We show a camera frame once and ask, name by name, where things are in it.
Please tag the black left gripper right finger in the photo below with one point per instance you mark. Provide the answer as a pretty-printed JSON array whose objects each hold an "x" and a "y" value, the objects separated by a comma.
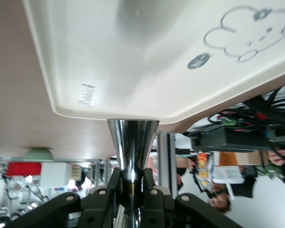
[{"x": 159, "y": 209}]

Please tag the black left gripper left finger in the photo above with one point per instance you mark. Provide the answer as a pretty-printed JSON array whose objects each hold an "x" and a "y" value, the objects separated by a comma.
[{"x": 95, "y": 209}]

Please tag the steel cocktail jigger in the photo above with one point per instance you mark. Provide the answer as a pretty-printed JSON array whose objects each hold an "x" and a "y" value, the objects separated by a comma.
[{"x": 133, "y": 147}]

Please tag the white box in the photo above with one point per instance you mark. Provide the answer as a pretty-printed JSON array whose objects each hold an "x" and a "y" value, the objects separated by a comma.
[{"x": 54, "y": 174}]

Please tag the orange yellow package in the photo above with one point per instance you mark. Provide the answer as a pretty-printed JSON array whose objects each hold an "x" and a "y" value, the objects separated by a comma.
[{"x": 202, "y": 168}]

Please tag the seated person brown hair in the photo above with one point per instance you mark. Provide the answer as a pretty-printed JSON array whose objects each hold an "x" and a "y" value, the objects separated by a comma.
[{"x": 219, "y": 202}]

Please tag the white paper sheets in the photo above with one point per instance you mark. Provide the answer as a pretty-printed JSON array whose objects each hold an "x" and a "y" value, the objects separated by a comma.
[{"x": 228, "y": 174}]

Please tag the green ceramic bowl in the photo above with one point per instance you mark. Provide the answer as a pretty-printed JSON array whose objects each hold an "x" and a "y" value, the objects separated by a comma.
[{"x": 39, "y": 155}]

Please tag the red box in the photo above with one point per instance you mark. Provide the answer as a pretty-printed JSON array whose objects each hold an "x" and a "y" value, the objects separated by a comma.
[{"x": 23, "y": 169}]

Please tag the black electronics box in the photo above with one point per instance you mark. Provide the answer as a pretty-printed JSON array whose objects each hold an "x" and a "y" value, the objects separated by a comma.
[{"x": 228, "y": 140}]

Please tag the green plant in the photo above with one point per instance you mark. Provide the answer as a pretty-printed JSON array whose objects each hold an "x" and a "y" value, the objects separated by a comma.
[{"x": 269, "y": 171}]

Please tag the cream rabbit print tray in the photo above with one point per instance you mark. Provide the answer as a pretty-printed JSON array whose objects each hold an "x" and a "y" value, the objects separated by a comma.
[{"x": 133, "y": 59}]

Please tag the aluminium camera mast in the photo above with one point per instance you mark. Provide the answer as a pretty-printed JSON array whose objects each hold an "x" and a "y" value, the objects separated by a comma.
[{"x": 167, "y": 161}]

